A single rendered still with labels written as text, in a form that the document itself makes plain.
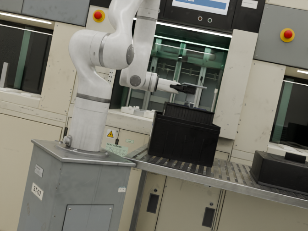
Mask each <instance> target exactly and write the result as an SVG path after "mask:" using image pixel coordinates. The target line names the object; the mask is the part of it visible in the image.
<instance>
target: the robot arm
mask: <svg viewBox="0 0 308 231"><path fill-rule="evenodd" d="M159 7H160V0H112V1H111V3H110V6H109V9H108V19H109V21H110V23H111V25H112V27H113V28H114V29H115V30H116V31H115V32H114V33H106V32H100V31H94V30H87V29H83V30H79V31H77V32H75V33H74V34H73V35H72V37H71V39H70V42H69V45H68V51H69V55H70V58H71V60H72V62H73V64H74V67H75V69H76V71H77V74H78V88H77V94H76V99H75V104H74V109H73V114H72V118H71V124H70V129H69V134H68V136H67V137H66V136H64V138H63V141H59V142H58V143H56V147H57V148H58V149H59V150H62V151H65V152H68V153H71V154H76V155H80V156H86V157H94V158H106V157H109V155H110V153H109V152H108V151H106V150H104V149H102V148H101V144H102V139H103V135H104V130H105V124H106V120H107V115H108V110H109V105H110V99H111V95H112V87H111V85H110V84H109V83H108V82H107V81H106V80H104V79H103V78H101V77H100V76H99V75H98V74H97V72H96V69H95V66H100V67H105V68H109V69H115V70H121V69H122V71H121V75H120V81H119V83H120V85H121V86H126V87H130V88H132V89H140V90H145V91H149V92H154V90H155V92H156V90H160V91H164V92H168V93H172V94H178V91H179V92H184V93H186V94H193V95H194V94H195V90H196V88H195V87H190V86H183V85H181V84H180V83H178V82H174V81H170V80H166V79H162V78H159V75H158V76H157V73H152V72H148V71H147V68H148V64H149V58H150V54H151V49H152V45H153V41H154V34H155V29H156V24H157V18H158V13H159ZM136 12H137V18H136V23H135V29H134V36H133V39H132V23H133V19H134V17H135V15H136Z"/></svg>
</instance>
